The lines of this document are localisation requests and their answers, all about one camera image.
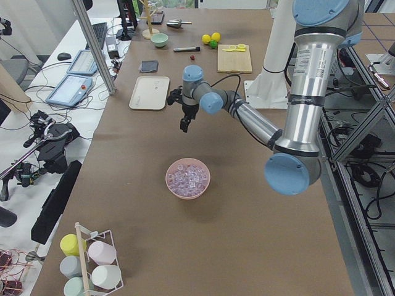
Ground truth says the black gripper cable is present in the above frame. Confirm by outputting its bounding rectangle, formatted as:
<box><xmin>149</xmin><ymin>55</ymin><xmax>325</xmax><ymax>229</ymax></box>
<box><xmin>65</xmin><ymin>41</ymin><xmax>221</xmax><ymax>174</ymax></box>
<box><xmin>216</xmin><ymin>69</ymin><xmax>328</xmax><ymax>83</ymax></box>
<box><xmin>209</xmin><ymin>73</ymin><xmax>242</xmax><ymax>99</ymax></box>

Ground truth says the mint cup in rack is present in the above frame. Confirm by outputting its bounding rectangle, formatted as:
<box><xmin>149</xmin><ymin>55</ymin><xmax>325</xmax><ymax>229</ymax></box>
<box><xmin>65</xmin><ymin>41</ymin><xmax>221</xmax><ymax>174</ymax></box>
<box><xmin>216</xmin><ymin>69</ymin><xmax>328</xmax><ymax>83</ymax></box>
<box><xmin>63</xmin><ymin>277</ymin><xmax>85</xmax><ymax>296</ymax></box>

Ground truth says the green lime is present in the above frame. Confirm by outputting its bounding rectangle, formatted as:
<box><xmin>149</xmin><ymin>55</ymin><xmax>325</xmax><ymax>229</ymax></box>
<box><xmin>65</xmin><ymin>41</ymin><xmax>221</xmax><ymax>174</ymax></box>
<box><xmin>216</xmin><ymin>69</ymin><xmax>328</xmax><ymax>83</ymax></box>
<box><xmin>209</xmin><ymin>40</ymin><xmax>217</xmax><ymax>49</ymax></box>

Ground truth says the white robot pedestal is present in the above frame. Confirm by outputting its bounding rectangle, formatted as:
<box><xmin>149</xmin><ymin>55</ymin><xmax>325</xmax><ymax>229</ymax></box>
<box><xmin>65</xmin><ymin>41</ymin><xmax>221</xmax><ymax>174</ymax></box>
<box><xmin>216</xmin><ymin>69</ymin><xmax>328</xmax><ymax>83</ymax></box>
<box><xmin>244</xmin><ymin>0</ymin><xmax>296</xmax><ymax>109</ymax></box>

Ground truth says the white wire cup rack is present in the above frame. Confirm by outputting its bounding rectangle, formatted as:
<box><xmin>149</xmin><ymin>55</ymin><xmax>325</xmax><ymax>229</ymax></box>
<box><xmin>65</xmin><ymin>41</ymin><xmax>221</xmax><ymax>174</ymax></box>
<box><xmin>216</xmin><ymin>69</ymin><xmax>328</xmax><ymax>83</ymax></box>
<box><xmin>75</xmin><ymin>222</ymin><xmax>124</xmax><ymax>295</ymax></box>

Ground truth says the pink cup in rack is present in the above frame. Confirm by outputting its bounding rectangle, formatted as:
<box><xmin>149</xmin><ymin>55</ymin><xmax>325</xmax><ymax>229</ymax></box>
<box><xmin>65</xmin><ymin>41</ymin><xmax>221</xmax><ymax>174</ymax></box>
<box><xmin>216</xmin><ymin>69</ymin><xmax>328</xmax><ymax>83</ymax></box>
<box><xmin>88</xmin><ymin>241</ymin><xmax>117</xmax><ymax>265</ymax></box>

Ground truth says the black long bar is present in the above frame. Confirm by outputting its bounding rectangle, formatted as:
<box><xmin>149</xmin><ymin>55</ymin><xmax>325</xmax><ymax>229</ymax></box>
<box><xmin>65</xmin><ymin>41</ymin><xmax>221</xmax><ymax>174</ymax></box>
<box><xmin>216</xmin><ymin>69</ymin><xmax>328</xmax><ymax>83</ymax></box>
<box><xmin>31</xmin><ymin>160</ymin><xmax>82</xmax><ymax>245</ymax></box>

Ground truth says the aluminium frame post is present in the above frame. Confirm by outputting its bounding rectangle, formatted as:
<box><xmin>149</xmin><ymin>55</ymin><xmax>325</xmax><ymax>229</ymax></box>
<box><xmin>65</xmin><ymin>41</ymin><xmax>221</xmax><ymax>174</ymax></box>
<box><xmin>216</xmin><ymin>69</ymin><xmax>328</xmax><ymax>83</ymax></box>
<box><xmin>71</xmin><ymin>0</ymin><xmax>116</xmax><ymax>95</ymax></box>

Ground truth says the steel ice scoop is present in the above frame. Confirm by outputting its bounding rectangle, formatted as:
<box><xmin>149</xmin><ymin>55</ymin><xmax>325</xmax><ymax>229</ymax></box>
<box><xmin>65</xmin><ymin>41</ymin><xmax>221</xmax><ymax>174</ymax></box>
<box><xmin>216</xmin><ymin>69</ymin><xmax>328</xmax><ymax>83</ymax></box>
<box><xmin>166</xmin><ymin>19</ymin><xmax>193</xmax><ymax>28</ymax></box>

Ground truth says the pile of clear ice cubes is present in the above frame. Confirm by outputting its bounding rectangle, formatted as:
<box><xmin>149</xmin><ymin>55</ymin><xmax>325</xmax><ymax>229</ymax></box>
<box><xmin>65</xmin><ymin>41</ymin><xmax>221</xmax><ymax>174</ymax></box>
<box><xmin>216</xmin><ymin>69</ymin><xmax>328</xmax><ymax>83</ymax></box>
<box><xmin>166</xmin><ymin>164</ymin><xmax>209</xmax><ymax>198</ymax></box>

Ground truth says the wooden mug tree stand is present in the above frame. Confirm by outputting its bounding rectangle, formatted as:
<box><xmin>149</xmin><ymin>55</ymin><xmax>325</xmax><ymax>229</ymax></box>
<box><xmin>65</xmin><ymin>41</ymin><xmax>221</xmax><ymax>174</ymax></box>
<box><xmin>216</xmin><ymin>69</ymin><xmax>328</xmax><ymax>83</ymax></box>
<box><xmin>139</xmin><ymin>0</ymin><xmax>160</xmax><ymax>40</ymax></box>

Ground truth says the black keyboard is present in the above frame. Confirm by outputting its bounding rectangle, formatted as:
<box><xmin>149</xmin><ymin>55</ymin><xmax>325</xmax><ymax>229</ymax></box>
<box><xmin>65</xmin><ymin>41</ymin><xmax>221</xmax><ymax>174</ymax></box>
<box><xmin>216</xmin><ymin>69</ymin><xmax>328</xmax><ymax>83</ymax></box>
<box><xmin>92</xmin><ymin>22</ymin><xmax>107</xmax><ymax>49</ymax></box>

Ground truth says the steel muddler black tip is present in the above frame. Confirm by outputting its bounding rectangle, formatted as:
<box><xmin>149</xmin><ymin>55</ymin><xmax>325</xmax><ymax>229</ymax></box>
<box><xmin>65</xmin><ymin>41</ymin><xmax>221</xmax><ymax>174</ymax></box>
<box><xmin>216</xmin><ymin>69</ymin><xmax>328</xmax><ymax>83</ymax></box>
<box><xmin>173</xmin><ymin>46</ymin><xmax>201</xmax><ymax>53</ymax></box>

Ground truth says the teach pendant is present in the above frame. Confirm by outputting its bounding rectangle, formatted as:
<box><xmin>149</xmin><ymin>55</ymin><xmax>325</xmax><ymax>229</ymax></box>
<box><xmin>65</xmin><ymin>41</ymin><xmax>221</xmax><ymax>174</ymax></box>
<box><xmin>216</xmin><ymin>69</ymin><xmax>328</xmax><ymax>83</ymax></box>
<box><xmin>67</xmin><ymin>50</ymin><xmax>98</xmax><ymax>76</ymax></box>
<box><xmin>45</xmin><ymin>75</ymin><xmax>93</xmax><ymax>107</ymax></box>

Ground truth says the pink bowl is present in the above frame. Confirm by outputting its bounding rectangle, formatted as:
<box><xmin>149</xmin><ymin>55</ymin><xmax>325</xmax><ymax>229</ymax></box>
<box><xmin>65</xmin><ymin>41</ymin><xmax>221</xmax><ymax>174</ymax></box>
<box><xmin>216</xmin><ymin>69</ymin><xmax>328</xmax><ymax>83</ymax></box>
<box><xmin>165</xmin><ymin>158</ymin><xmax>210</xmax><ymax>200</ymax></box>

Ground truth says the teach pendant near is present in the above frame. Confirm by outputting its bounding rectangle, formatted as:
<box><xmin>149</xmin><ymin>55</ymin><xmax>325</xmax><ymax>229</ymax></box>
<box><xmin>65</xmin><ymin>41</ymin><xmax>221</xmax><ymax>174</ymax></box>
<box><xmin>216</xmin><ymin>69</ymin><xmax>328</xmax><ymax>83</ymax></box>
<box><xmin>45</xmin><ymin>75</ymin><xmax>93</xmax><ymax>107</ymax></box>

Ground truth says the yellow lemon lower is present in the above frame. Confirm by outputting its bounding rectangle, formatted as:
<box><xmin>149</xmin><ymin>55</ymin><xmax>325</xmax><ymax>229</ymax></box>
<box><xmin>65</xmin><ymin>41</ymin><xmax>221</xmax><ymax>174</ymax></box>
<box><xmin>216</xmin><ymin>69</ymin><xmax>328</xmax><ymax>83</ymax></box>
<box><xmin>201</xmin><ymin>34</ymin><xmax>211</xmax><ymax>44</ymax></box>

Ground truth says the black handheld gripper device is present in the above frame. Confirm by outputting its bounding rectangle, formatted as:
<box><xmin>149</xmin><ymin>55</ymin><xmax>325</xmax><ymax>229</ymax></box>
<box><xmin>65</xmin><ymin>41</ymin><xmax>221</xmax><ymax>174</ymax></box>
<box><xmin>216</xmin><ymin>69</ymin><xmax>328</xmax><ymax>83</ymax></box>
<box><xmin>1</xmin><ymin>110</ymin><xmax>80</xmax><ymax>202</ymax></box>

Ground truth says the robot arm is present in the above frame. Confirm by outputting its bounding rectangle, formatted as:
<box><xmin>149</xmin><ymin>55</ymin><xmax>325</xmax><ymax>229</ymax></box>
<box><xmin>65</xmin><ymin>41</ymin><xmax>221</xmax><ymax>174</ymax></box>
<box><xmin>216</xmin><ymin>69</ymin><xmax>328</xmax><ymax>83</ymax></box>
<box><xmin>167</xmin><ymin>1</ymin><xmax>364</xmax><ymax>195</ymax></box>

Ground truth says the white cup in rack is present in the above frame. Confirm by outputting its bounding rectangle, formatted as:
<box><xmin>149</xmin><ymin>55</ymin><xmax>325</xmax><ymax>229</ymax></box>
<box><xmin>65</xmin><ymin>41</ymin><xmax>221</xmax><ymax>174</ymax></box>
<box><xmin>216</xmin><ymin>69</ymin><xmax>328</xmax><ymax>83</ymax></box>
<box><xmin>91</xmin><ymin>265</ymin><xmax>122</xmax><ymax>290</ymax></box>

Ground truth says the yellow plastic knife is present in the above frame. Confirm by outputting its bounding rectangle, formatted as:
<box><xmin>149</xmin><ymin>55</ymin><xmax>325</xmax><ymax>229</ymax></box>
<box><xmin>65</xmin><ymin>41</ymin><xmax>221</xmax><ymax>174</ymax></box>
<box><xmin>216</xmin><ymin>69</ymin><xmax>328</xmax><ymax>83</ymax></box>
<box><xmin>222</xmin><ymin>48</ymin><xmax>246</xmax><ymax>52</ymax></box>

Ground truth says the yellow cup in rack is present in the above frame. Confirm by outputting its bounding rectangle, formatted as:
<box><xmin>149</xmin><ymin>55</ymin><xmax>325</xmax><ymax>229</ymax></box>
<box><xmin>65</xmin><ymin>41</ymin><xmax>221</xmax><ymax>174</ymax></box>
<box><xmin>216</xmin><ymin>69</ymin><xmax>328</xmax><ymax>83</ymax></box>
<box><xmin>60</xmin><ymin>234</ymin><xmax>80</xmax><ymax>256</ymax></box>

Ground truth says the bamboo cutting board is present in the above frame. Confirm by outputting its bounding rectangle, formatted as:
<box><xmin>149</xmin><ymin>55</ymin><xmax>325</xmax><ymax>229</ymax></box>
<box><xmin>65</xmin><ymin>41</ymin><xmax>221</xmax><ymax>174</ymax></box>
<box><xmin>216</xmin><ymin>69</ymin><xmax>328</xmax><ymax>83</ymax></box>
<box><xmin>217</xmin><ymin>44</ymin><xmax>252</xmax><ymax>73</ymax></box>

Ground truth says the black computer mouse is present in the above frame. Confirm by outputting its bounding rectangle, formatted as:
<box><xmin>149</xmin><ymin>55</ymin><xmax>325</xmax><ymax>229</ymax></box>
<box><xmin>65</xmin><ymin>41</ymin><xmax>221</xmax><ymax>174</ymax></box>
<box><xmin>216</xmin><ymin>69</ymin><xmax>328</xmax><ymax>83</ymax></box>
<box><xmin>57</xmin><ymin>52</ymin><xmax>72</xmax><ymax>61</ymax></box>

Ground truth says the yellow lemon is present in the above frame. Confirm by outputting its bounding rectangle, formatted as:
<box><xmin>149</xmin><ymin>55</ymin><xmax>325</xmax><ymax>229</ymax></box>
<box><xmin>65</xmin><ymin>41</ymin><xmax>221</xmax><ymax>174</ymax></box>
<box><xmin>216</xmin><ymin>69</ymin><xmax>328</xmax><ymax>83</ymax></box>
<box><xmin>201</xmin><ymin>34</ymin><xmax>211</xmax><ymax>44</ymax></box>
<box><xmin>211</xmin><ymin>32</ymin><xmax>222</xmax><ymax>43</ymax></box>

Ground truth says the grey folded cloth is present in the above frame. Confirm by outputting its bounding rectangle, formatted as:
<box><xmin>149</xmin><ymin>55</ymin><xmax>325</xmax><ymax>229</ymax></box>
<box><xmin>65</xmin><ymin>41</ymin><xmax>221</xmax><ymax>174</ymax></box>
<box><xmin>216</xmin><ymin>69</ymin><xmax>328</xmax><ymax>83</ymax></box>
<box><xmin>139</xmin><ymin>60</ymin><xmax>159</xmax><ymax>73</ymax></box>

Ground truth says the teach pendant far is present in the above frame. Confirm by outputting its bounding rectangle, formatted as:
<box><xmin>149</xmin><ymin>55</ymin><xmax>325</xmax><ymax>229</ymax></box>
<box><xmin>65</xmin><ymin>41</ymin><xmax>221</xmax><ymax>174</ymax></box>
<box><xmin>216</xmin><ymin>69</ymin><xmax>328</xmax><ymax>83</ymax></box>
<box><xmin>67</xmin><ymin>50</ymin><xmax>98</xmax><ymax>76</ymax></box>

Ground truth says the grey cup in rack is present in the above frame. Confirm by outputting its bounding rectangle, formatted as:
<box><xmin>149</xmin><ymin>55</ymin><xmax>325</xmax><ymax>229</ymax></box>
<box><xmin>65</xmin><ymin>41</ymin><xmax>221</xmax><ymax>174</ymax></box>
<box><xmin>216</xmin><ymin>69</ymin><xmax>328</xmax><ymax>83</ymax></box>
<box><xmin>59</xmin><ymin>255</ymin><xmax>82</xmax><ymax>279</ymax></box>

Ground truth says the yellow lemon upper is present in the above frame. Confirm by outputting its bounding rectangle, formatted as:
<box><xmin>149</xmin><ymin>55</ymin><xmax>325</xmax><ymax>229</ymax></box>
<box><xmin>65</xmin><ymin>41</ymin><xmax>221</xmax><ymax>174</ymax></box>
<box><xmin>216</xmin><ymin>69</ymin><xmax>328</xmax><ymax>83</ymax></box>
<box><xmin>211</xmin><ymin>32</ymin><xmax>222</xmax><ymax>43</ymax></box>

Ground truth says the black frame tray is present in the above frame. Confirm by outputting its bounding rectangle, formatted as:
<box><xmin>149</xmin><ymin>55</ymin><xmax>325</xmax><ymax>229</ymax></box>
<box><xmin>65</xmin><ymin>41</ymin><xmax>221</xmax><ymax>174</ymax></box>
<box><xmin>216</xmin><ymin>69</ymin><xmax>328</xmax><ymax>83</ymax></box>
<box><xmin>151</xmin><ymin>12</ymin><xmax>165</xmax><ymax>25</ymax></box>

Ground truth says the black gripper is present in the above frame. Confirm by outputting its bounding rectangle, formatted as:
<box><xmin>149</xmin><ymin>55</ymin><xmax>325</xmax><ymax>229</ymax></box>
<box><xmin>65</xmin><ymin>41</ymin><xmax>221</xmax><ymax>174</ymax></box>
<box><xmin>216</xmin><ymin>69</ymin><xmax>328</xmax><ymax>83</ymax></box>
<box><xmin>167</xmin><ymin>86</ymin><xmax>198</xmax><ymax>133</ymax></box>

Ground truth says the cream rabbit tray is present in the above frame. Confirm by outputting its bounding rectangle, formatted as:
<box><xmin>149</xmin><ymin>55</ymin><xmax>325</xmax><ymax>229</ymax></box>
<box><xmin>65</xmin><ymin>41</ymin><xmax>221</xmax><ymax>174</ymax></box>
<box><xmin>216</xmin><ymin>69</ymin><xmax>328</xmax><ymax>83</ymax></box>
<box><xmin>129</xmin><ymin>76</ymin><xmax>170</xmax><ymax>110</ymax></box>

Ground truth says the mint green bowl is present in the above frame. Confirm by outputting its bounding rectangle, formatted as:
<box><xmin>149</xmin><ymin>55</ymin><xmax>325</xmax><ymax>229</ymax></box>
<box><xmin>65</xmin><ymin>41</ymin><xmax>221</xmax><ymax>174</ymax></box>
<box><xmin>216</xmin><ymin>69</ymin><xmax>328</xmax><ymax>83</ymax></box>
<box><xmin>151</xmin><ymin>33</ymin><xmax>168</xmax><ymax>48</ymax></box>

